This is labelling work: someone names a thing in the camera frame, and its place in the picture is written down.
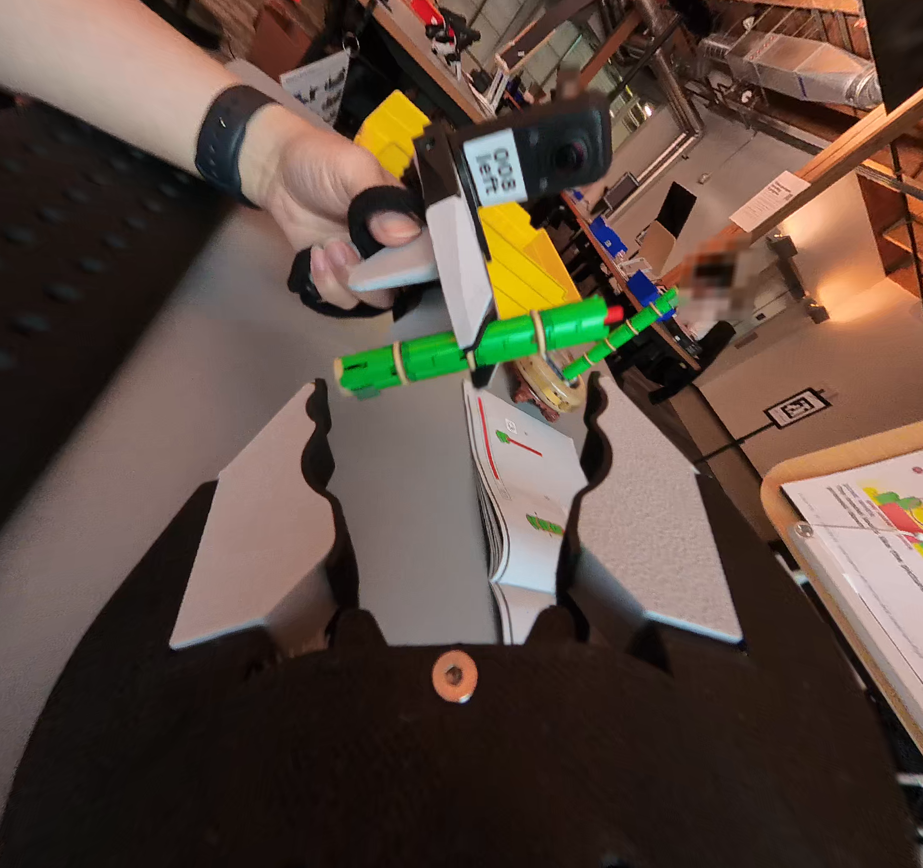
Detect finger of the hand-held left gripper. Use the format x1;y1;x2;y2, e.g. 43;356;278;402
424;194;500;389

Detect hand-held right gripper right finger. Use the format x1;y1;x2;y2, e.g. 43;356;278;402
555;372;744;645

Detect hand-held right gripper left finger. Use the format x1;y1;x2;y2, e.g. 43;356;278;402
169;378;360;651

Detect thick green brick bamboo stalk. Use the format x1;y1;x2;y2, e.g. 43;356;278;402
333;296;625;402

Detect tan round brick pot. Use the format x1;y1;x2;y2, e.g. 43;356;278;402
505;352;588;422

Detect person's left forearm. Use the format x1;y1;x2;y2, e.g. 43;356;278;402
0;0;249;186

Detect grey desk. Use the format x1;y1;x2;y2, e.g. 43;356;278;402
0;61;700;790

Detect person's left hand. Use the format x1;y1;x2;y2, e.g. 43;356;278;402
241;107;426;310

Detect yellow plastic bin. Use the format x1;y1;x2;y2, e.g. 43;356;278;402
353;89;434;178
479;201;582;321

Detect white instruction booklet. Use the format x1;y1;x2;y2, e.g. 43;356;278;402
463;381;588;645

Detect open laptop on stand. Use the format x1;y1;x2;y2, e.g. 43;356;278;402
638;182;699;278

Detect large blue plastic bin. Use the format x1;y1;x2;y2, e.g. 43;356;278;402
626;271;677;321

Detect long grey wooden table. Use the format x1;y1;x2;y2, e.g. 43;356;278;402
339;0;493;124

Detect thin green brick bamboo stalk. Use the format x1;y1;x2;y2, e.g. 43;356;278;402
561;287;680;382

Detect black office chair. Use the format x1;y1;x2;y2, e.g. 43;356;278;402
649;320;738;405

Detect black white marker tag sign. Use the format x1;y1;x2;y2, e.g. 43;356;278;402
764;388;830;431

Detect black foam microphone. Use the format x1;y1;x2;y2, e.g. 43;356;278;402
665;0;715;37

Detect long wooden table with bins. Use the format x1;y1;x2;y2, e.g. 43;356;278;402
562;190;702;373

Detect wooden instruction board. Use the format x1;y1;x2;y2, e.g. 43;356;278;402
761;421;923;743

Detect printed leaflet sign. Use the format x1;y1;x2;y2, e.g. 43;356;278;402
281;52;351;126

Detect black wrist watch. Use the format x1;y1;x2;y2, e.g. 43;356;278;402
195;84;279;207

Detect brown cardboard box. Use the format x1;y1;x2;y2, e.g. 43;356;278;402
249;3;312;80

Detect black perforated panel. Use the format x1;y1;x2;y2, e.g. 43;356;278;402
0;89;242;526

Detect black overhead panel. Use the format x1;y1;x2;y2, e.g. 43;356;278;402
851;0;923;116

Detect white wall paper notice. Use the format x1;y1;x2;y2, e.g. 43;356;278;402
730;171;812;233

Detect silver air duct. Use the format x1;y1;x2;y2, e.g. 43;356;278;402
703;32;884;109

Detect grey wall light fixture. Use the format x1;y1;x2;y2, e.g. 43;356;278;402
764;230;830;324

